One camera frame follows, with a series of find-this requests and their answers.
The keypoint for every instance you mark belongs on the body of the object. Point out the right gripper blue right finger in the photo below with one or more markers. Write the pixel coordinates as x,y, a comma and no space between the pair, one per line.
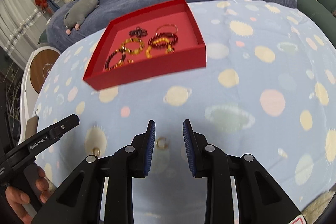
188,136

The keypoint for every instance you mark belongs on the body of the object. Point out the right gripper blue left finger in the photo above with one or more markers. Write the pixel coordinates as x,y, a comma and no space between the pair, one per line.
150,142

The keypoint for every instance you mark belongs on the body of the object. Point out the gold hoop earring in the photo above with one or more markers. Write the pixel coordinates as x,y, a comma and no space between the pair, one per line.
162,143

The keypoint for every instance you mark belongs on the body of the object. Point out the silver hoop earring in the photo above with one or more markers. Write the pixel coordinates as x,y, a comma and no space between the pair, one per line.
96,151

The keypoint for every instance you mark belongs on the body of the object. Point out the thin rose gold bangle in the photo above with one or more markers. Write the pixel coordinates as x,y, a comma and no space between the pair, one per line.
169,30

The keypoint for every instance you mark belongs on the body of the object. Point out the gold link wristwatch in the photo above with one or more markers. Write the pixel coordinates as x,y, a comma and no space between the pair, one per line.
170,49

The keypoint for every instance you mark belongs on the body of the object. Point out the blue planet print bedsheet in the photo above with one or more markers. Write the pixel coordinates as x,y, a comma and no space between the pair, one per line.
268,89

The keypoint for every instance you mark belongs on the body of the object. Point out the red cardboard box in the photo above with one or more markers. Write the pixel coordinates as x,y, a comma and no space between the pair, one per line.
129,51

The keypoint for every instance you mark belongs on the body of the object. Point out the round wooden side table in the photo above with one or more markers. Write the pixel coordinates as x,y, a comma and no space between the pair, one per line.
35,73

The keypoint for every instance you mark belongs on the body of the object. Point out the grey mole plush toy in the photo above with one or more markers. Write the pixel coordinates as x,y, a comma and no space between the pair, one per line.
76,15

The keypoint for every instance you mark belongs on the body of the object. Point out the cream fluffy blanket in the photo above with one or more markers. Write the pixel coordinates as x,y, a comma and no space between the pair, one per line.
317,206

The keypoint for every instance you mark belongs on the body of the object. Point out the white sheer curtain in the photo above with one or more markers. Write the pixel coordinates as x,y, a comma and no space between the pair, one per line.
22,23

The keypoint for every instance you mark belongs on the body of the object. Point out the red ribbon bow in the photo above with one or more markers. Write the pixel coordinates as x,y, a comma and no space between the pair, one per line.
43,5

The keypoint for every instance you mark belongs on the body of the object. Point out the green bed frame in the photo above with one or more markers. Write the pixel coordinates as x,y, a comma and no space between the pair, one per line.
322,13

